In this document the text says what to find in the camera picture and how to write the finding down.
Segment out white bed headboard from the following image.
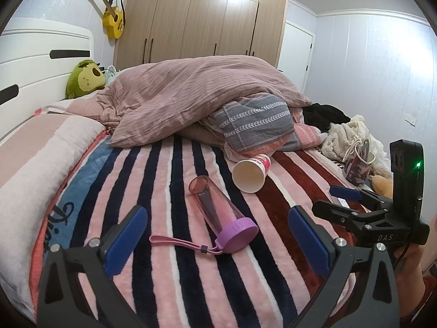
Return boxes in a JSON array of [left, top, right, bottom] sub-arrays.
[[0, 17, 95, 144]]

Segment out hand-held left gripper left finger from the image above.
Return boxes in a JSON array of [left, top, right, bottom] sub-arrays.
[[36, 205, 149, 328]]

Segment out person's right forearm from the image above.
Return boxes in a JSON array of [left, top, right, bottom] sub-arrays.
[[400, 273, 437, 322]]

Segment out person's right hand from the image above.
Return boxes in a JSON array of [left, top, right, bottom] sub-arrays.
[[393, 242, 426, 318]]

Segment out small printed gift bag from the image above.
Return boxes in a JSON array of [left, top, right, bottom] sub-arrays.
[[342, 139, 376, 187]]

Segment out wooden wardrobe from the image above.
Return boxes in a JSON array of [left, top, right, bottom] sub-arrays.
[[113, 0, 294, 73]]

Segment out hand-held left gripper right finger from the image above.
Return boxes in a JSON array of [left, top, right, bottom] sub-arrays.
[[288, 206, 401, 328]]

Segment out yellow guitar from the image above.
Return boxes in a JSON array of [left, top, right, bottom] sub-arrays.
[[89, 0, 124, 40]]

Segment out cream knit cloth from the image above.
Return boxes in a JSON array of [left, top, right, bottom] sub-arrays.
[[320, 114, 390, 179]]

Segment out white plastic bag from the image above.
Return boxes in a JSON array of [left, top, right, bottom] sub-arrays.
[[102, 64, 120, 84]]

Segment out green plush toy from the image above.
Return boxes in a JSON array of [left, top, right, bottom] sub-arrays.
[[66, 60, 106, 100]]

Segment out striped plush blanket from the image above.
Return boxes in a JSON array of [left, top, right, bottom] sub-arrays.
[[29, 133, 376, 328]]

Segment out pink water bottle purple lid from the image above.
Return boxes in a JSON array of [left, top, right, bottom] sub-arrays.
[[149, 175, 259, 255]]

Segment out black cloth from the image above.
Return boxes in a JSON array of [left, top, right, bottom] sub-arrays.
[[302, 103, 352, 132]]

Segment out grey patterned pillow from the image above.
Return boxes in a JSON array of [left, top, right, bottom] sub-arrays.
[[209, 96, 298, 153]]

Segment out pink striped duvet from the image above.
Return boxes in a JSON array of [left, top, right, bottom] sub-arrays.
[[96, 55, 313, 149]]

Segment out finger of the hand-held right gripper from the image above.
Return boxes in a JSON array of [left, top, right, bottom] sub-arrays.
[[312, 200, 368, 236], [329, 185, 394, 212]]

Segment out white pink pillow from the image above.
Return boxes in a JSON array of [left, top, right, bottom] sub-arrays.
[[0, 112, 107, 292]]

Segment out white door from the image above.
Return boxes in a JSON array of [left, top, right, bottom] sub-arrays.
[[277, 20, 315, 93]]

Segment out white paper cup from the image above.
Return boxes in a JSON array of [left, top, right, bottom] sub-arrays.
[[232, 154, 272, 194]]

